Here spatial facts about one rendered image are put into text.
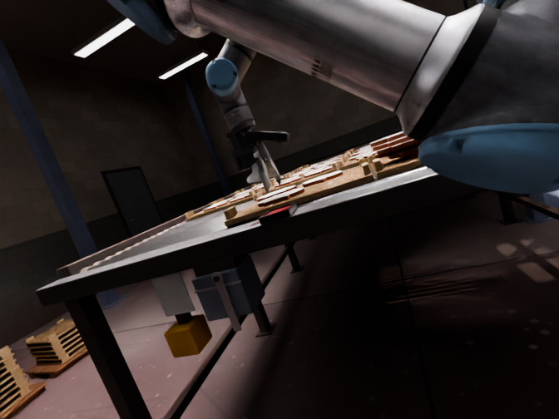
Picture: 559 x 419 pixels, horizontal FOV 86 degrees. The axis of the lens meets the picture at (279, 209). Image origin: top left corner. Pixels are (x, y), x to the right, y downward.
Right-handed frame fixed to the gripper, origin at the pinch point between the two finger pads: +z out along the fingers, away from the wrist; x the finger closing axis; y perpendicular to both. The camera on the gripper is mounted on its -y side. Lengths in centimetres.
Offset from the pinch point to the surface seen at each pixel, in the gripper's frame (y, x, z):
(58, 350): 261, -91, 61
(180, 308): 34.4, 17.0, 19.5
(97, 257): 77, -5, -2
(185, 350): 37, 20, 31
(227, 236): 10.9, 19.1, 5.3
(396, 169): -30.8, 9.6, 6.2
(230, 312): 18.0, 21.1, 23.0
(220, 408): 81, -30, 92
